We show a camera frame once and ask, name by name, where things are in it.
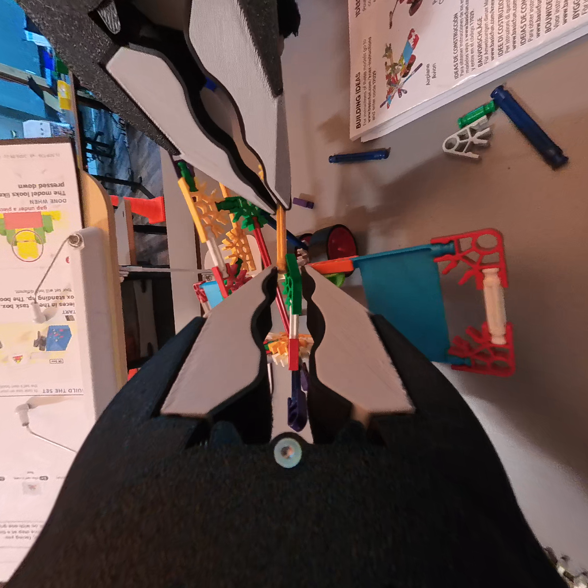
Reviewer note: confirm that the printed instruction sheet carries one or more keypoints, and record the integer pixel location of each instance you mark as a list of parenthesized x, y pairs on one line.
[(36, 183), (23, 528)]

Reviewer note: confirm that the tan connector with green rod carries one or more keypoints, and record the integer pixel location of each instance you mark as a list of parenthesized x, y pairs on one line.
[(464, 142)]

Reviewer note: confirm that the dark blue rod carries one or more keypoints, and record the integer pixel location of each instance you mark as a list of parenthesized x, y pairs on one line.
[(528, 126), (358, 156)]

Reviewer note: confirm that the orange traffic cone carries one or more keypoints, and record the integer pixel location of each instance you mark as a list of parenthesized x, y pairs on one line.
[(142, 209)]

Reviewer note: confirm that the purple clip connector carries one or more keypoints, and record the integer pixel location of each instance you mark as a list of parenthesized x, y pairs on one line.
[(303, 202)]

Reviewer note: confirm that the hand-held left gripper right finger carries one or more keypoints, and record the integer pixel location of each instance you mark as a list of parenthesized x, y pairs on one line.
[(363, 363)]

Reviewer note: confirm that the colourful toy rod airplane model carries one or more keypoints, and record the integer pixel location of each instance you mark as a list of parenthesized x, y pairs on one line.
[(404, 303)]

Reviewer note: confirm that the white stand with wooden board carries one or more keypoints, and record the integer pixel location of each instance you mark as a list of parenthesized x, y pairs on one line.
[(99, 321)]

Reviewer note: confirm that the white instruction booklet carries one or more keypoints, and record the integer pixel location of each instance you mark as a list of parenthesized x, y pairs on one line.
[(459, 55)]

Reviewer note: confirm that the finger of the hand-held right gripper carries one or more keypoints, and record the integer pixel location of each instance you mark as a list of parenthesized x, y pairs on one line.
[(229, 46), (156, 101)]

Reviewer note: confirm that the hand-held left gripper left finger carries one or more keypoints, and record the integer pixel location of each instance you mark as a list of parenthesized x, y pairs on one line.
[(216, 363)]

